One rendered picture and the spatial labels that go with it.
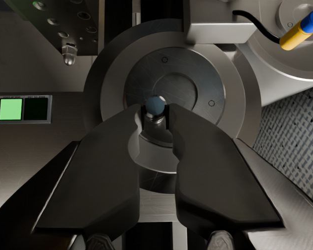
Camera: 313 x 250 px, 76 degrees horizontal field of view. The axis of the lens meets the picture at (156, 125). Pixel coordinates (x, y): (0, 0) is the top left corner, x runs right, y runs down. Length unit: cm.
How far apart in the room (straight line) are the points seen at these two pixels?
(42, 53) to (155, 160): 191
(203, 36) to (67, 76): 176
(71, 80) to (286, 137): 171
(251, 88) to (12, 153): 54
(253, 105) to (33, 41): 200
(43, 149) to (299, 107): 51
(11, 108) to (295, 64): 57
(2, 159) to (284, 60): 58
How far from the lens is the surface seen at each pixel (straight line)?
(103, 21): 21
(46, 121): 55
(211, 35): 17
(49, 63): 197
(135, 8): 64
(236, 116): 17
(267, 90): 23
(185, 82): 15
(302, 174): 32
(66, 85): 187
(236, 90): 17
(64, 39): 55
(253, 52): 20
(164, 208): 51
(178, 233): 53
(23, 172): 58
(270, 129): 38
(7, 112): 60
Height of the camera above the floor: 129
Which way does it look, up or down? 7 degrees down
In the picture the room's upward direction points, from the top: 179 degrees clockwise
